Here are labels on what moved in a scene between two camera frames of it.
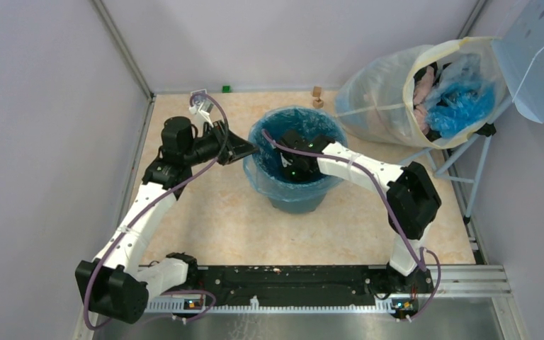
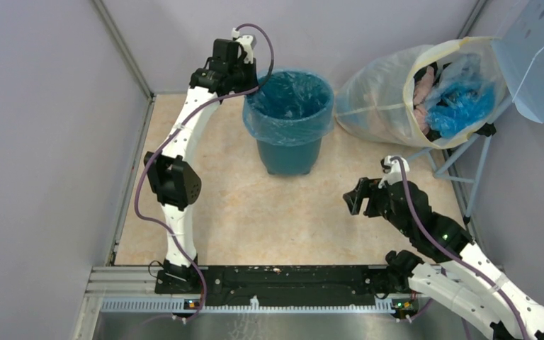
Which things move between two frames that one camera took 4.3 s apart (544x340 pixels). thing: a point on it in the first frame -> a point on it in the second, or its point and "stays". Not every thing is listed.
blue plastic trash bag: (263, 169) -> (295, 108)
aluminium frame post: (125, 50) stays
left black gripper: (231, 146) -> (252, 82)
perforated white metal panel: (533, 43) stays
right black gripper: (285, 168) -> (354, 197)
